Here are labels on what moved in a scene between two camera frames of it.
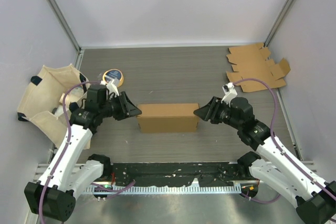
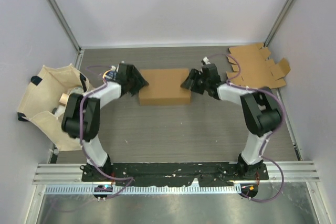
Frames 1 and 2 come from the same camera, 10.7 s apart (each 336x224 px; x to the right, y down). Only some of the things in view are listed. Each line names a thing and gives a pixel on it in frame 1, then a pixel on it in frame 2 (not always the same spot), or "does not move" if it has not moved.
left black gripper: [127, 107] → [141, 82]
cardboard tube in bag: [61, 100] does not move
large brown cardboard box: [168, 117] → [164, 87]
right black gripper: [209, 112] → [193, 75]
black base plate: [168, 174] does not move
